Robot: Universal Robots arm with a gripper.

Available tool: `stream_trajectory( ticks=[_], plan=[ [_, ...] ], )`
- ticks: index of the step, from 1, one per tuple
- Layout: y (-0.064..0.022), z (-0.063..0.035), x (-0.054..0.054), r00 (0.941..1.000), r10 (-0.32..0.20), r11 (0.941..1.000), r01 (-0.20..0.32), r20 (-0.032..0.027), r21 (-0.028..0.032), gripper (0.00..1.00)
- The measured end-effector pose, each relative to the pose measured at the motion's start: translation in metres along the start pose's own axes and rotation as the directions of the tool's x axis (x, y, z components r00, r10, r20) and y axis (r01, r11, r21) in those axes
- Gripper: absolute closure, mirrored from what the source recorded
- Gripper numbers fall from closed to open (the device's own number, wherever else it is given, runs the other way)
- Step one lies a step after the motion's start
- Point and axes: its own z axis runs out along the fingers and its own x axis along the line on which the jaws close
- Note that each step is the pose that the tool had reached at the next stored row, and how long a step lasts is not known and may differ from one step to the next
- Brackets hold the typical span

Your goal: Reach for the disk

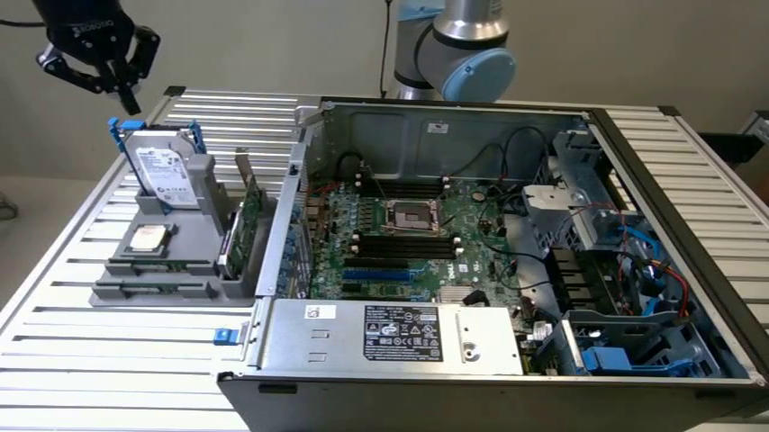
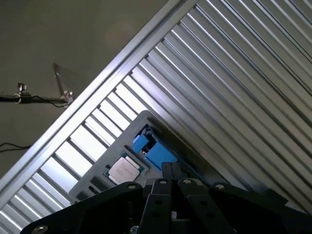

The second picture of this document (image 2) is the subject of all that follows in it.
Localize CPU with silver lid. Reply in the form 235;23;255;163
104;150;150;182

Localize large blue printed block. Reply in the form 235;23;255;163
145;141;178;173

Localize small blue printed block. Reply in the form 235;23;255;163
132;135;150;154

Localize grey parts rack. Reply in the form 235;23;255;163
68;109;231;205

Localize black rod with silver clamps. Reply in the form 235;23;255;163
0;82;75;108

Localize clear acrylic plate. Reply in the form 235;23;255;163
52;62;80;96

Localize thin black cable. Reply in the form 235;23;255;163
0;143;32;152

